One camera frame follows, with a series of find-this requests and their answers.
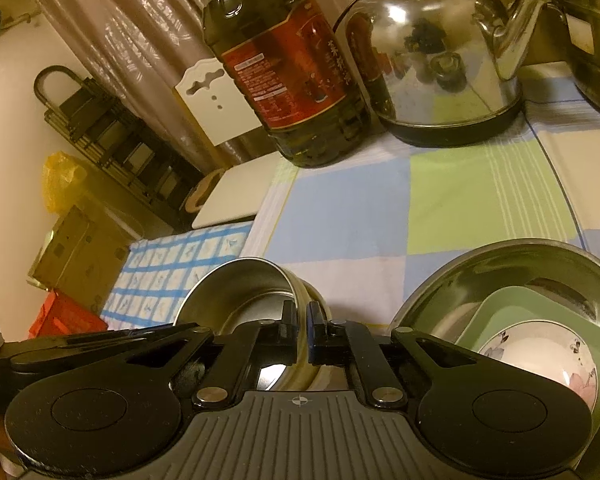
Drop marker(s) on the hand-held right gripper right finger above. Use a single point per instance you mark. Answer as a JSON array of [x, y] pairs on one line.
[[316, 332]]

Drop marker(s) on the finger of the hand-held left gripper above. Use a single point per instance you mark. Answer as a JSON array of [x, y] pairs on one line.
[[105, 342]]

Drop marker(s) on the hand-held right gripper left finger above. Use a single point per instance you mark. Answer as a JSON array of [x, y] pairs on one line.
[[289, 332]]

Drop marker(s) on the stainless steel bowl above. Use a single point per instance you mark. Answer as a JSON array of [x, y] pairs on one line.
[[230, 295]]

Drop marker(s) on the oval stainless steel plate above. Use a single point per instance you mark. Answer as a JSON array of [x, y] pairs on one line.
[[490, 270]]

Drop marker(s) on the green rectangular plate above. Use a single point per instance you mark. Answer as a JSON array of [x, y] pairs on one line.
[[510, 305]]

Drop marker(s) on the small floral white dish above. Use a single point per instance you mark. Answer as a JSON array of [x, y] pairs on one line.
[[535, 355]]

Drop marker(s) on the red plastic crate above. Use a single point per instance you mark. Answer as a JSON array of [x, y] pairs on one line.
[[65, 315]]

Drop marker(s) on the cardboard box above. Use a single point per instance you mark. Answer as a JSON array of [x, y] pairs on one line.
[[80, 255]]

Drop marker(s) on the blue patterned white cloth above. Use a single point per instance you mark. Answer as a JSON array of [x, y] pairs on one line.
[[180, 265]]

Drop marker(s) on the white chair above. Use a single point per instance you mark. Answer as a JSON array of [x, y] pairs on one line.
[[230, 195]]

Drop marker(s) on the yellow plastic bag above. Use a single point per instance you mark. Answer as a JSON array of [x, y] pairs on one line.
[[62, 180]]

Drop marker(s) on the brown wooden chair part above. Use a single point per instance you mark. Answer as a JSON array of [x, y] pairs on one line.
[[200, 192]]

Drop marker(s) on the checked pastel tablecloth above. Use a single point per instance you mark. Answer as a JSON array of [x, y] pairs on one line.
[[430, 200]]

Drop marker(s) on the black metal rack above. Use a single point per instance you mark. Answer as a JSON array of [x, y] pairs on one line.
[[110, 130]]

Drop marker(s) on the cooking oil bottle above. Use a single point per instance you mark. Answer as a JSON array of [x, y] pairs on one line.
[[290, 75]]

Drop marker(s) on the stainless steel kettle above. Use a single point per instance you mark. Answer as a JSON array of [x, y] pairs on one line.
[[430, 70]]

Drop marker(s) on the patterned curtain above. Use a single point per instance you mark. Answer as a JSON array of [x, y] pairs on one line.
[[130, 35]]

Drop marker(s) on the stainless steel steamer pot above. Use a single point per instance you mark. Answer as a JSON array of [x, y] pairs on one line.
[[595, 50]]

